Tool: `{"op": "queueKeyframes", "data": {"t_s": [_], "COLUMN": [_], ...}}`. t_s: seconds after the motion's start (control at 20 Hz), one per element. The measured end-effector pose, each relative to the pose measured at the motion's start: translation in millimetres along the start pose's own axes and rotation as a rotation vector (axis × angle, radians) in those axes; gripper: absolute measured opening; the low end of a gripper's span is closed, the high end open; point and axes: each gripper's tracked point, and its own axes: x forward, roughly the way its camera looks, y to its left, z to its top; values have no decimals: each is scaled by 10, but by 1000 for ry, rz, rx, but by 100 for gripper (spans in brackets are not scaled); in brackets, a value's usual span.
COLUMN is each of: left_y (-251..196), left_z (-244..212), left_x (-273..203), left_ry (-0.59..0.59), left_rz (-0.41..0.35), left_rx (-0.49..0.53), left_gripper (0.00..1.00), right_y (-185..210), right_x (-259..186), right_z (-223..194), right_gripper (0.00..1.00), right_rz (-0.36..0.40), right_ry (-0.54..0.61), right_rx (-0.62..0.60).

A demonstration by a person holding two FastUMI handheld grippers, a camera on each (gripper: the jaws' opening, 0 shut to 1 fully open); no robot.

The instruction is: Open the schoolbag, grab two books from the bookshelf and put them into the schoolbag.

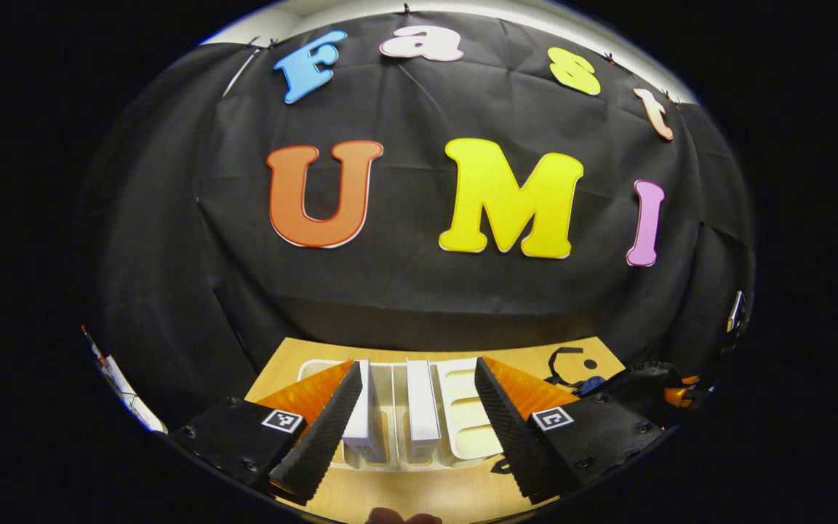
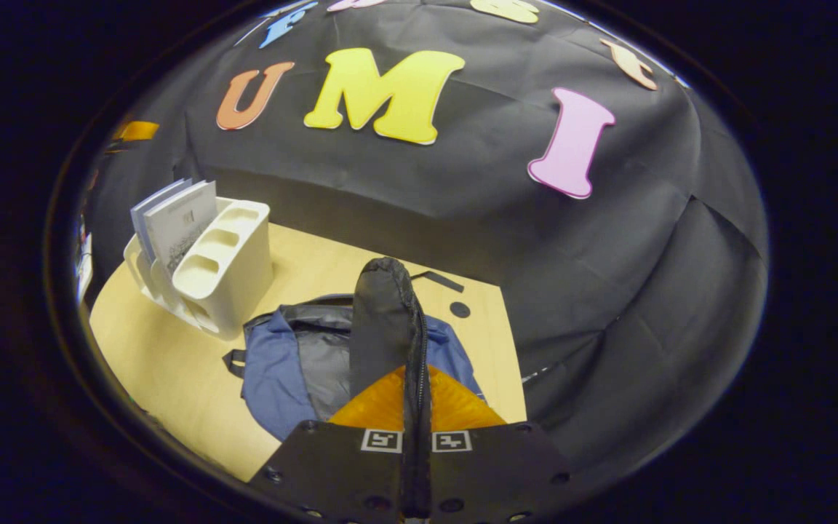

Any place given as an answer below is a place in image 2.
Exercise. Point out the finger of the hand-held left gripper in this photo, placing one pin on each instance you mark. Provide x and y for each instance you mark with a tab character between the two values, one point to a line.
137	131

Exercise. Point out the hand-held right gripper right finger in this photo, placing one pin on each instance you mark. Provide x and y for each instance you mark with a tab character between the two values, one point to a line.
492	466

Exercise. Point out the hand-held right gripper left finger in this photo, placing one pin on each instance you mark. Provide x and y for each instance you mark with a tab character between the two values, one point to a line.
339	466

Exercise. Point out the white cover book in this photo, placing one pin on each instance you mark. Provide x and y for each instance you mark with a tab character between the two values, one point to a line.
182	229

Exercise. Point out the blue schoolbag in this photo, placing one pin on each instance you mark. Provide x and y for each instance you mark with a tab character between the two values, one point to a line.
273	378

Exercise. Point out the white plastic bookshelf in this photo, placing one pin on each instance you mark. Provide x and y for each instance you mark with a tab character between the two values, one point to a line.
233	284

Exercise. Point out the black round desk grommet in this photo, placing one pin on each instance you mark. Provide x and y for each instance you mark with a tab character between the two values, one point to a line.
460	309

